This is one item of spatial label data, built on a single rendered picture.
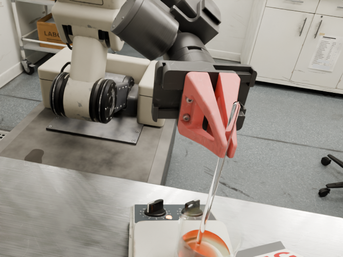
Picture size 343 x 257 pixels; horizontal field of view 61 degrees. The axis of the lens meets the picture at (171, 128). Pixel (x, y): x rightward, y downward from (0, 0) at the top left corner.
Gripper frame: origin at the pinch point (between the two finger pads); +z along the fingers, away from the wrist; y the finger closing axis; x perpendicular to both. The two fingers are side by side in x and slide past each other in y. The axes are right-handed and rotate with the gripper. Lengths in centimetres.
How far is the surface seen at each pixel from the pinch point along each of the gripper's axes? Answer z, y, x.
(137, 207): -11.9, -5.6, 22.1
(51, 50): -217, -61, 80
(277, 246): -5.9, 16.3, 25.4
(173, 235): -3.3, -1.8, 17.1
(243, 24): -270, 116, 63
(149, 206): -9.7, -4.1, 19.3
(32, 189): -19.9, -23.1, 26.1
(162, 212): -9.3, -2.2, 20.3
